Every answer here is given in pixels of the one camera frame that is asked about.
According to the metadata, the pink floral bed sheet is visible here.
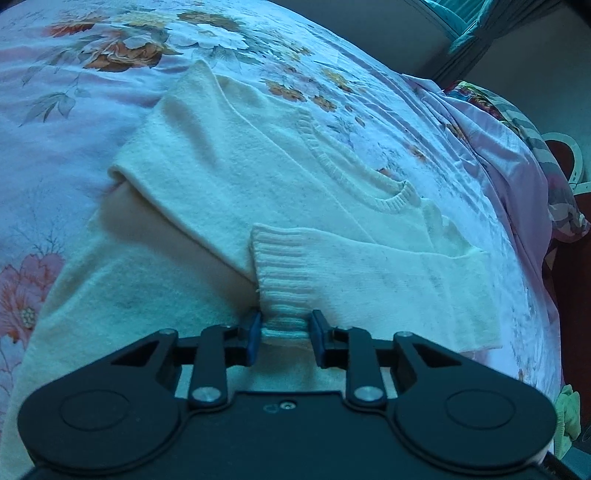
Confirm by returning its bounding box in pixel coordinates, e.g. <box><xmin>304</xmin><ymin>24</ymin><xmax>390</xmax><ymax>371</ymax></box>
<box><xmin>0</xmin><ymin>0</ymin><xmax>570</xmax><ymax>480</ymax></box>

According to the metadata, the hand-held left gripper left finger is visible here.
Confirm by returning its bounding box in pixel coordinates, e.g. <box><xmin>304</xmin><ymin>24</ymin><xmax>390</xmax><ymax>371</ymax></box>
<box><xmin>111</xmin><ymin>310</ymin><xmax>264</xmax><ymax>412</ymax></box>

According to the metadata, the plain pink blanket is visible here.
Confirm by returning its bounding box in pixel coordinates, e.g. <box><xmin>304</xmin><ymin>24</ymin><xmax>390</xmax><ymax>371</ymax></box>
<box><xmin>402</xmin><ymin>71</ymin><xmax>562</xmax><ymax>324</ymax></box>

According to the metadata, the teal curtain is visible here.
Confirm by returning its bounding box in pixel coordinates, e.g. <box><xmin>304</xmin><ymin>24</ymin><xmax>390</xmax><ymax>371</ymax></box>
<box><xmin>416</xmin><ymin>0</ymin><xmax>522</xmax><ymax>56</ymax></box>

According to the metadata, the floral pillow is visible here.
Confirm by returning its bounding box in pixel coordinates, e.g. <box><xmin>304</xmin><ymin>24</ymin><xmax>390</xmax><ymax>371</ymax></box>
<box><xmin>447</xmin><ymin>80</ymin><xmax>591</xmax><ymax>243</ymax></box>

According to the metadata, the white knitted sweater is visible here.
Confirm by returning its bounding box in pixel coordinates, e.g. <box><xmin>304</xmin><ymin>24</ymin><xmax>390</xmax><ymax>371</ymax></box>
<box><xmin>9</xmin><ymin>60</ymin><xmax>505</xmax><ymax>480</ymax></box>

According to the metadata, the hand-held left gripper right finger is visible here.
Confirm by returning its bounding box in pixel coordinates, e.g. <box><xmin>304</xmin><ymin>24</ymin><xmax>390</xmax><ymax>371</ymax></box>
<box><xmin>308</xmin><ymin>309</ymin><xmax>463</xmax><ymax>412</ymax></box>

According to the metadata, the white curved plastic hoop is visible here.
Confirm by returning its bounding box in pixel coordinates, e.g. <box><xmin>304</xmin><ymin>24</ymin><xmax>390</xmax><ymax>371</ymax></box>
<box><xmin>541</xmin><ymin>131</ymin><xmax>591</xmax><ymax>197</ymax></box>

